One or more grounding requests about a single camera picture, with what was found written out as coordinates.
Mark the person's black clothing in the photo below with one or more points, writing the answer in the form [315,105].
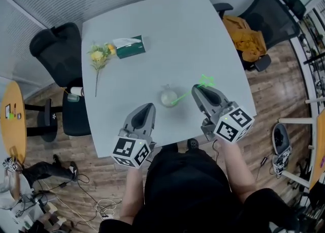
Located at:
[185,191]

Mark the grey spare gripper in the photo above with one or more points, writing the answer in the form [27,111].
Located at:
[281,143]

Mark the grey round vase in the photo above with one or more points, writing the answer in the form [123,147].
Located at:
[166,98]

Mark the mustard yellow jacket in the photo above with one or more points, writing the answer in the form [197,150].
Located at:
[243,36]

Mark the small dark round object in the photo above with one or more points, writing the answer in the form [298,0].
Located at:
[18,116]

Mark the green star-topped plastic stick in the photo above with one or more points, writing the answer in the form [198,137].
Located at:
[181,98]

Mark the yellow artificial flower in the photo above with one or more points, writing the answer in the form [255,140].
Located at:
[97,55]

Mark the black mesh office chair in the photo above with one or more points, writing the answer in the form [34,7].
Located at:
[58,49]

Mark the round wooden pedestal table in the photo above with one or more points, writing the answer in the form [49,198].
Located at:
[12,135]

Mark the white power strip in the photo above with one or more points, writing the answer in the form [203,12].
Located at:
[106,216]

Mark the white bottle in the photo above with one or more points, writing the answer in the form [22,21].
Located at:
[76,91]

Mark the white display shelf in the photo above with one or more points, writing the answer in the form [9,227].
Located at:
[312,49]

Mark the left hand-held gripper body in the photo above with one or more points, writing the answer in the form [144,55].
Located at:
[124,148]

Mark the person's right forearm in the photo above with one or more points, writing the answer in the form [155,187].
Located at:
[238,173]

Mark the person's black right clog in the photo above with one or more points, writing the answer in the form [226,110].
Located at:
[193,143]

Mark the green tissue box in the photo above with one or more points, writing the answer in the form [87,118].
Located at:
[132,50]

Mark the black office chair with headrest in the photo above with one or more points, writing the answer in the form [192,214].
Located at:
[271,16]

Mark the wooden table with white frame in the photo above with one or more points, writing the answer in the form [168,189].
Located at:
[320,138]

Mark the small green object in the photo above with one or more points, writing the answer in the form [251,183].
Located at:
[11,116]

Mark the black power adapter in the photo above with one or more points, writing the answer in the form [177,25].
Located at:
[264,160]

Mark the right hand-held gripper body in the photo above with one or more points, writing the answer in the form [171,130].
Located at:
[228,128]

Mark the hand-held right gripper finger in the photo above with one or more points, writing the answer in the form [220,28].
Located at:
[223,99]
[198,100]

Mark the person's left forearm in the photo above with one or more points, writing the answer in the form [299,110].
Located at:
[132,194]

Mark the white rimmed phone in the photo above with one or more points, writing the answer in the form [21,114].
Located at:
[7,110]

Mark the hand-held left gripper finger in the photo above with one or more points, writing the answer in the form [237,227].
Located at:
[128,124]
[153,120]

